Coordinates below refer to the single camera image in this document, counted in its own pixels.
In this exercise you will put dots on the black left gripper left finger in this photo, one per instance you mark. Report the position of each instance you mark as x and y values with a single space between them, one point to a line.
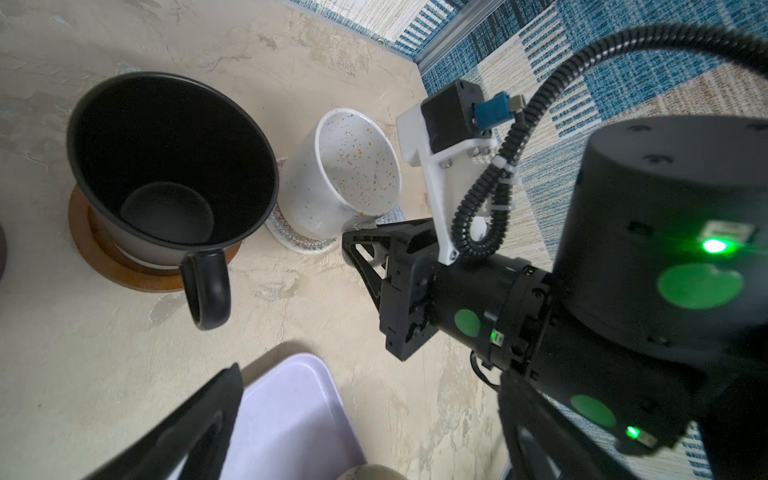
191 443

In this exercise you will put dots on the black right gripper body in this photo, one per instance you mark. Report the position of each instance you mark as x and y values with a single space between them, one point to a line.
398 263

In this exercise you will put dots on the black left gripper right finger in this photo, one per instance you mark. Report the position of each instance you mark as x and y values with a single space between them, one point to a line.
521 407

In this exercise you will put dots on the blue grey woven coaster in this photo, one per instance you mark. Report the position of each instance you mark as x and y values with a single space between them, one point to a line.
395 215

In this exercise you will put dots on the white mug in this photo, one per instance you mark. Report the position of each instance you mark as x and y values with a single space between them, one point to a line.
344 176

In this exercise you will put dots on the white multicolour woven coaster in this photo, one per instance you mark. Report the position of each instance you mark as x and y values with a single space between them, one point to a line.
294 237

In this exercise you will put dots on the large brown wooden coaster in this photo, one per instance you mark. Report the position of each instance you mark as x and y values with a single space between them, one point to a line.
129 259

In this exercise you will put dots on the black mug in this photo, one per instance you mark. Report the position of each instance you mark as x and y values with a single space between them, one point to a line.
177 172

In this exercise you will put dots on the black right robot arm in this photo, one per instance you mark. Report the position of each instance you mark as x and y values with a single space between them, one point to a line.
653 316

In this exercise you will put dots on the lavender plastic tray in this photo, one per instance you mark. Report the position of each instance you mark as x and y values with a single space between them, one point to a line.
292 424

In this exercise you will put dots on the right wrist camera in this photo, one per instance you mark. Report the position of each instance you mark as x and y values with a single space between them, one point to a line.
449 137

